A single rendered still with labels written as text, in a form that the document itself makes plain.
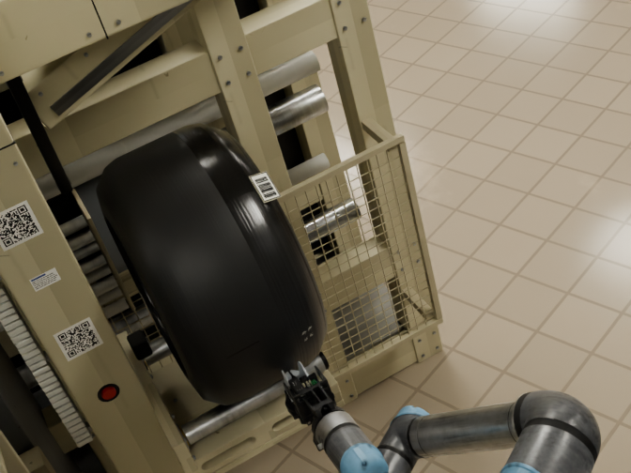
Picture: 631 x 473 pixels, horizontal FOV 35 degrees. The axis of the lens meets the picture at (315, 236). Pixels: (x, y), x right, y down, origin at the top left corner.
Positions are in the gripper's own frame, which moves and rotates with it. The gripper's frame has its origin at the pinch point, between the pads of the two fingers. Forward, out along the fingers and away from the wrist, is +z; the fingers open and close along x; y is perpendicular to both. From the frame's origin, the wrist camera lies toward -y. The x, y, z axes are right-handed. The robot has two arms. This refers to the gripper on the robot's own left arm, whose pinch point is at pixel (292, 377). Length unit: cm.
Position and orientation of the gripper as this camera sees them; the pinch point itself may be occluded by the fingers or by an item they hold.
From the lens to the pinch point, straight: 198.1
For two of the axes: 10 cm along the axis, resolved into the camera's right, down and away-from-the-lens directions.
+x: -8.7, 4.5, -2.2
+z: -4.1, -4.0, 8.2
